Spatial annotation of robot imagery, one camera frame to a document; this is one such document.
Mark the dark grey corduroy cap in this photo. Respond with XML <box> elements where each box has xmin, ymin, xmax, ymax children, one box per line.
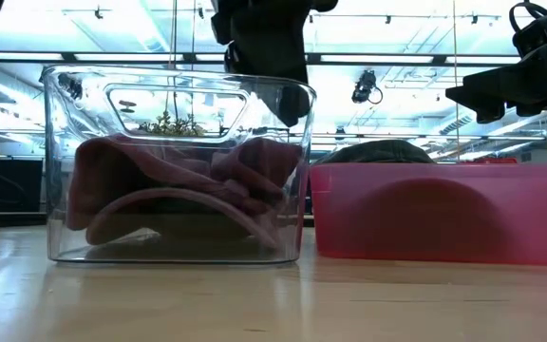
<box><xmin>361</xmin><ymin>177</ymin><xmax>510</xmax><ymax>264</ymax></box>
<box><xmin>311</xmin><ymin>139</ymin><xmax>438</xmax><ymax>166</ymax></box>

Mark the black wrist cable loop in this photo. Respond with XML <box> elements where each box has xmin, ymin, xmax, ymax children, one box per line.
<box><xmin>508</xmin><ymin>0</ymin><xmax>547</xmax><ymax>30</ymax></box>

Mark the maroon corduroy cap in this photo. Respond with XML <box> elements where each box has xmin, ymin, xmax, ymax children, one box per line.
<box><xmin>209</xmin><ymin>136</ymin><xmax>304</xmax><ymax>218</ymax></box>
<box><xmin>66</xmin><ymin>133</ymin><xmax>280</xmax><ymax>251</ymax></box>

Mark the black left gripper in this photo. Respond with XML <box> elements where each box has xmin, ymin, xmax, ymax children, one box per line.
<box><xmin>210</xmin><ymin>0</ymin><xmax>339</xmax><ymax>128</ymax></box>

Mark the translucent red plastic bin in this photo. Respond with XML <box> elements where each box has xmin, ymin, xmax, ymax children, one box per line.
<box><xmin>308</xmin><ymin>161</ymin><xmax>547</xmax><ymax>268</ymax></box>

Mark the clear plastic bin with handles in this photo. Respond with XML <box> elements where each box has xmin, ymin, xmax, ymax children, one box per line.
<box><xmin>40</xmin><ymin>63</ymin><xmax>318</xmax><ymax>265</ymax></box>

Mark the black overhead camera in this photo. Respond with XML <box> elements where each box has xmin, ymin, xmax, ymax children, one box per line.
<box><xmin>350</xmin><ymin>68</ymin><xmax>386</xmax><ymax>106</ymax></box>

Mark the green potted plant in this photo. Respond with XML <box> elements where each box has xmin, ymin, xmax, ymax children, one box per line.
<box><xmin>136</xmin><ymin>109</ymin><xmax>210</xmax><ymax>140</ymax></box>

